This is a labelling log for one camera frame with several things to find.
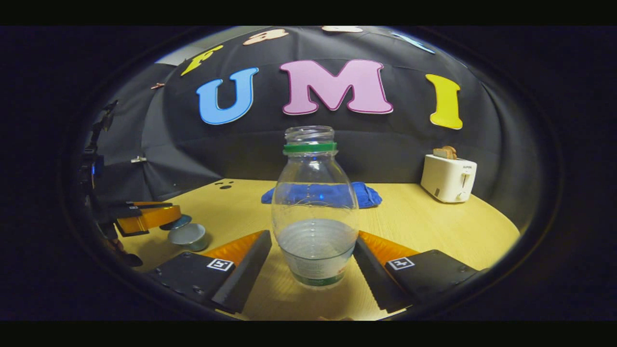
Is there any clear plastic water bottle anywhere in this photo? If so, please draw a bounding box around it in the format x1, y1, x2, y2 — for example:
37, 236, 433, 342
271, 125, 360, 290

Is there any black backdrop cloth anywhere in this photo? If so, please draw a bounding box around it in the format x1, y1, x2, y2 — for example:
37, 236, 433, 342
92, 27, 540, 227

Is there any white toaster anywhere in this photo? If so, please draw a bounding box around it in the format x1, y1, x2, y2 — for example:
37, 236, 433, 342
420, 154, 478, 203

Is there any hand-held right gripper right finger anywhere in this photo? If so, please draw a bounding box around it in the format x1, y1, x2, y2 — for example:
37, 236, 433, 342
353, 230, 490, 313

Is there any blue towel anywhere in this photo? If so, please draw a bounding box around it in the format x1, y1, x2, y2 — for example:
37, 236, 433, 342
261, 182, 383, 209

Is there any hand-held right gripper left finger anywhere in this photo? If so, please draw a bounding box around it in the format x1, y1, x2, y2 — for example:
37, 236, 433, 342
147, 230, 273, 315

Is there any teal teacup with white inside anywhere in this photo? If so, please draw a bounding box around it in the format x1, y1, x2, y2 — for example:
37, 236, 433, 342
167, 223, 209, 252

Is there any teal teacup lid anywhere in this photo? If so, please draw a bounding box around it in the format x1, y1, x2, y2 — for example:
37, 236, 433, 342
160, 214, 192, 231

